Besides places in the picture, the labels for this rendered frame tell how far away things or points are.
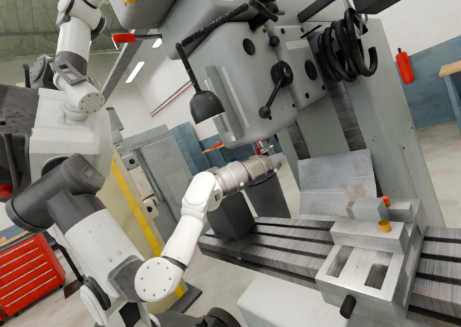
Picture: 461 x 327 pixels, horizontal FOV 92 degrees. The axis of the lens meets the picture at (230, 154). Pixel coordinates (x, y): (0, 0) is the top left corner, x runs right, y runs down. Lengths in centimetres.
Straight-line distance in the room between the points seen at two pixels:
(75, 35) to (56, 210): 63
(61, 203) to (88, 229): 8
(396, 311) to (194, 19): 73
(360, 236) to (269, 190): 207
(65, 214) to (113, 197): 167
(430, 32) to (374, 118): 384
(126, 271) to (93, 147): 32
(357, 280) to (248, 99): 47
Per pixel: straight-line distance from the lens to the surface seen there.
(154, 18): 73
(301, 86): 74
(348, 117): 98
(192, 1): 64
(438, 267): 70
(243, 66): 60
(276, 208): 274
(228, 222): 98
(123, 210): 225
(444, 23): 474
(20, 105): 77
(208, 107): 46
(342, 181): 103
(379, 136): 98
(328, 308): 75
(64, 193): 57
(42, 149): 67
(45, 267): 501
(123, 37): 69
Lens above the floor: 139
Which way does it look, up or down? 8 degrees down
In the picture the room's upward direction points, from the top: 24 degrees counter-clockwise
